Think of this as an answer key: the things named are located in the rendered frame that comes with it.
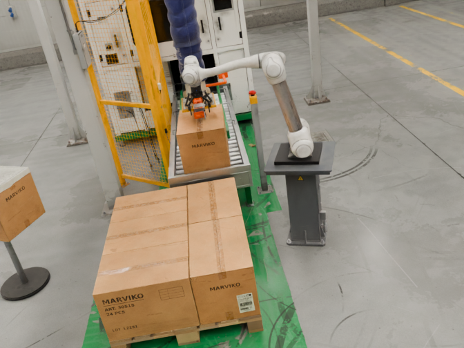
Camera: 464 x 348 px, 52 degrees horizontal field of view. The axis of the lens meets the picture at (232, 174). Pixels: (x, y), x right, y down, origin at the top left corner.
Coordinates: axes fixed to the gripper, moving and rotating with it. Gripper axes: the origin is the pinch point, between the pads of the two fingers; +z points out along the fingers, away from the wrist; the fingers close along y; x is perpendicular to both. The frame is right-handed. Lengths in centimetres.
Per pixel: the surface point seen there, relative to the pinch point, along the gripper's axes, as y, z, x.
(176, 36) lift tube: 9, -47, -50
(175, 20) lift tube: 8, -59, -49
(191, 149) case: 14, 41, -29
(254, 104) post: -48, 29, -78
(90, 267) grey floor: 116, 122, -2
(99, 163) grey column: 108, 67, -93
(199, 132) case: 4.1, 27.3, -28.8
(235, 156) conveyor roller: -23, 67, -55
